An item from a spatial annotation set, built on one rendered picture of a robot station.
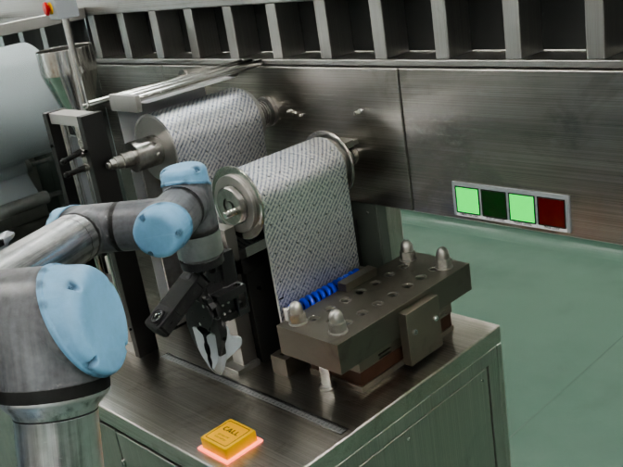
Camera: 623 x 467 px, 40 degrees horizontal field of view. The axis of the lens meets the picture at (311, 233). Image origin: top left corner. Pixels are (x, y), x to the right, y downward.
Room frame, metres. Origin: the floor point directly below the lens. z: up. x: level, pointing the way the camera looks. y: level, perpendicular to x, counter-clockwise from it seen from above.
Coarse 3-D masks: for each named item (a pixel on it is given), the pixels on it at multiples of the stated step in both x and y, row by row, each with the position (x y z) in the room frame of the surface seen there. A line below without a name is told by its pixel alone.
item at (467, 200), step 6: (456, 192) 1.55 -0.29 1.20; (462, 192) 1.55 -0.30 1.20; (468, 192) 1.53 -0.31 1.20; (474, 192) 1.52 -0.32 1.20; (462, 198) 1.55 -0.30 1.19; (468, 198) 1.53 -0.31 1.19; (474, 198) 1.53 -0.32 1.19; (462, 204) 1.55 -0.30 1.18; (468, 204) 1.54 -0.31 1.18; (474, 204) 1.53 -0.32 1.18; (462, 210) 1.55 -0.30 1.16; (468, 210) 1.54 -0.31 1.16; (474, 210) 1.53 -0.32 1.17
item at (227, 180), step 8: (344, 160) 1.67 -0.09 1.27; (224, 176) 1.55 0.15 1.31; (232, 176) 1.54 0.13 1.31; (216, 184) 1.57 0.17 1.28; (224, 184) 1.55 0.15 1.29; (232, 184) 1.54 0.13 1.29; (240, 184) 1.52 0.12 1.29; (216, 192) 1.58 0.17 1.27; (240, 192) 1.52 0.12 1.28; (248, 192) 1.51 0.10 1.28; (216, 200) 1.58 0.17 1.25; (248, 200) 1.51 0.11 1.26; (248, 208) 1.51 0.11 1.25; (256, 208) 1.50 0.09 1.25; (248, 216) 1.51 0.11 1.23; (256, 216) 1.50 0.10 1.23; (232, 224) 1.55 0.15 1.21; (240, 224) 1.53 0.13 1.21; (248, 224) 1.52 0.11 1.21; (240, 232) 1.54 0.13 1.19
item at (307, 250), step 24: (312, 216) 1.59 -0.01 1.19; (336, 216) 1.63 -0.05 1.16; (288, 240) 1.54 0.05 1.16; (312, 240) 1.58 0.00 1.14; (336, 240) 1.62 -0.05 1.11; (288, 264) 1.53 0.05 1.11; (312, 264) 1.57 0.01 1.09; (336, 264) 1.62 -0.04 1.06; (288, 288) 1.53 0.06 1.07; (312, 288) 1.57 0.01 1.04
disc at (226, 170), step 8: (224, 168) 1.56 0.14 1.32; (232, 168) 1.54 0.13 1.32; (216, 176) 1.58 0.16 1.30; (240, 176) 1.53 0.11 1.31; (248, 176) 1.51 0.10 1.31; (248, 184) 1.51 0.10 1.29; (256, 192) 1.50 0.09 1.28; (256, 200) 1.50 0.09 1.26; (216, 208) 1.60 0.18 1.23; (256, 224) 1.51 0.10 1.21; (248, 232) 1.53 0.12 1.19; (256, 232) 1.51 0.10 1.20
